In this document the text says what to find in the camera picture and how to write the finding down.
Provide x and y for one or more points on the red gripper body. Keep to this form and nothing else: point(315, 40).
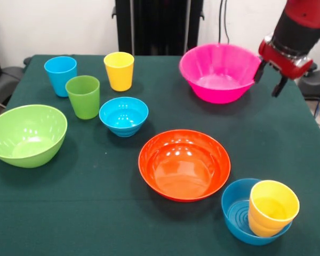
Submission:
point(285, 65)

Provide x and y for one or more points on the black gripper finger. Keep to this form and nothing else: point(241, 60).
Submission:
point(260, 73)
point(279, 88)

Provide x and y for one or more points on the large pink bowl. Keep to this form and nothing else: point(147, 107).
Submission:
point(218, 69)

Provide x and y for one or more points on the dark blue bowl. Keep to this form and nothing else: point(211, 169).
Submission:
point(234, 192)

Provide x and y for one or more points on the short yellow cup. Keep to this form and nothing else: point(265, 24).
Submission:
point(264, 232)
point(272, 205)

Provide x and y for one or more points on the orange bowl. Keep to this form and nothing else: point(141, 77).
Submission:
point(184, 170)

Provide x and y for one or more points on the large green bowl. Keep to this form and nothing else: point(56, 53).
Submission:
point(26, 136)

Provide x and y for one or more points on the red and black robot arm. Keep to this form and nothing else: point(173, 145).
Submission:
point(298, 26)

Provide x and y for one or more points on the tall yellow cup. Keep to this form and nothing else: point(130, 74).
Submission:
point(119, 77)

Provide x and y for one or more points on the green cup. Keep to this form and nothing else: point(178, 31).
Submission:
point(84, 101)

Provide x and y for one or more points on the blue cup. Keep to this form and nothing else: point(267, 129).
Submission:
point(58, 77)

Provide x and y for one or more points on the dark green table cloth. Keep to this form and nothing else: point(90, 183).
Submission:
point(96, 208)

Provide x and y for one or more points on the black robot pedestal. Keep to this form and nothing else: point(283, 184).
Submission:
point(160, 26)

